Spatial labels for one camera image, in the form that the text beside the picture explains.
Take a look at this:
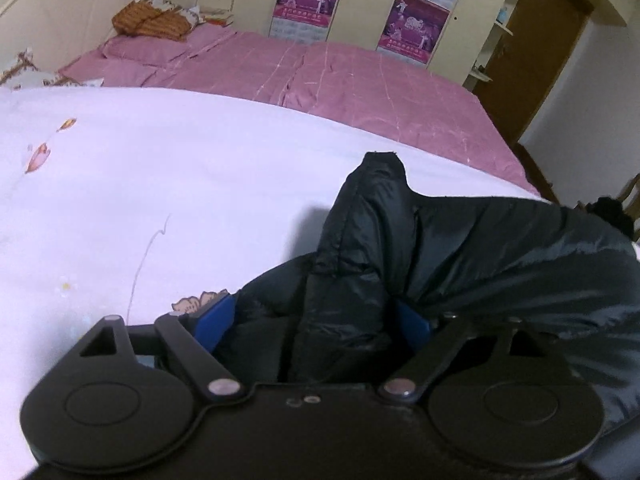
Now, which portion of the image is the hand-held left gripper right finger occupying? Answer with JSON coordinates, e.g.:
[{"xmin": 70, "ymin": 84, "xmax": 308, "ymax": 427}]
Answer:
[{"xmin": 378, "ymin": 297, "xmax": 552, "ymax": 405}]

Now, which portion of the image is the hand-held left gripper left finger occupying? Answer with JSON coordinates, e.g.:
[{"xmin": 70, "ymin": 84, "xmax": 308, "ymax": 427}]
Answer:
[{"xmin": 79, "ymin": 292, "xmax": 246, "ymax": 403}]

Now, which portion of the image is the black hooded puffer jacket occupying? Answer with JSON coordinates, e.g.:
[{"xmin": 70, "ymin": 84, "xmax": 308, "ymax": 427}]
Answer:
[{"xmin": 214, "ymin": 150, "xmax": 640, "ymax": 441}]

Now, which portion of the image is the white floral bed sheet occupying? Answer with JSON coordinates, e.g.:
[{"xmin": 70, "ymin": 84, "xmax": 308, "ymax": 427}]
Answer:
[{"xmin": 0, "ymin": 87, "xmax": 551, "ymax": 480}]

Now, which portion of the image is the black bag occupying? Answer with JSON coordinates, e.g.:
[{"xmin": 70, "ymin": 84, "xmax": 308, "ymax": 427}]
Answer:
[{"xmin": 586, "ymin": 196, "xmax": 640, "ymax": 241}]

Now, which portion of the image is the wooden chair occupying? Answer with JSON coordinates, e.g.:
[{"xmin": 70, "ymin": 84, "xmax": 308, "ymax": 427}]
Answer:
[{"xmin": 575, "ymin": 172, "xmax": 640, "ymax": 211}]

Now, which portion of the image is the pink bed sheet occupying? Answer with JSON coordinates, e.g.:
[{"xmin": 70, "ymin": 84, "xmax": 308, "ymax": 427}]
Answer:
[{"xmin": 57, "ymin": 25, "xmax": 544, "ymax": 199}]

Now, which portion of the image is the pink pillow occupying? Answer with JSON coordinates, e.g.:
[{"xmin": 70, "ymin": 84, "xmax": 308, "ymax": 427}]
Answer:
[{"xmin": 102, "ymin": 34, "xmax": 193, "ymax": 68}]

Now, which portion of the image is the brown wooden door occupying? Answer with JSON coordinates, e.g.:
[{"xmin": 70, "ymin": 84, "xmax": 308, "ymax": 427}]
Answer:
[{"xmin": 471, "ymin": 0, "xmax": 596, "ymax": 146}]

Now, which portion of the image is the stack of books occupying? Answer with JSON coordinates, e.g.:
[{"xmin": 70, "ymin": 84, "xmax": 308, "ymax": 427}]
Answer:
[{"xmin": 201, "ymin": 6, "xmax": 236, "ymax": 28}]

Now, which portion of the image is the brown striped cloth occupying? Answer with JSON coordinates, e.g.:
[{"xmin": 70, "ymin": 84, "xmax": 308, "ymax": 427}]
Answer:
[{"xmin": 111, "ymin": 0, "xmax": 207, "ymax": 44}]

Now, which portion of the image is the floral patterned pillow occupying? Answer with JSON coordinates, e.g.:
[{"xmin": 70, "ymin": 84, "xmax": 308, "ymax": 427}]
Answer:
[{"xmin": 0, "ymin": 47, "xmax": 106, "ymax": 92}]

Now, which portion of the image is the cream open shelf unit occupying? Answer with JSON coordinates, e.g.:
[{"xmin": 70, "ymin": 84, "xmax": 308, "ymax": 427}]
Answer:
[{"xmin": 462, "ymin": 0, "xmax": 533, "ymax": 92}]

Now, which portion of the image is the cream wardrobe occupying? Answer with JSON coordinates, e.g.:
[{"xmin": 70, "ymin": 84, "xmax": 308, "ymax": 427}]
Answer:
[{"xmin": 197, "ymin": 0, "xmax": 532, "ymax": 87}]

